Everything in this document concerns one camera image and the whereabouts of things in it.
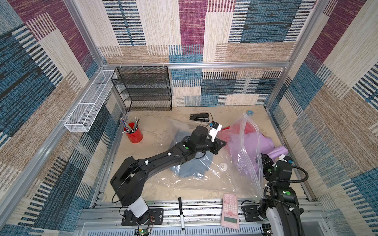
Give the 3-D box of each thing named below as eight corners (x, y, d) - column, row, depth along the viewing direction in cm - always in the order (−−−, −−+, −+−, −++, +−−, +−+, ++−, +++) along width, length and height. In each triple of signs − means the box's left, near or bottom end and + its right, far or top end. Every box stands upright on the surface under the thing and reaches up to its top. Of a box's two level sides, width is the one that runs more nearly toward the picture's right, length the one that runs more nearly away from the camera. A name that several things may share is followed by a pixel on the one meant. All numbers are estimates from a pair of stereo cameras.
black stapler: (189, 121, 114) (189, 118, 111) (189, 116, 118) (189, 113, 115) (209, 121, 114) (209, 118, 111) (208, 116, 118) (209, 113, 115)
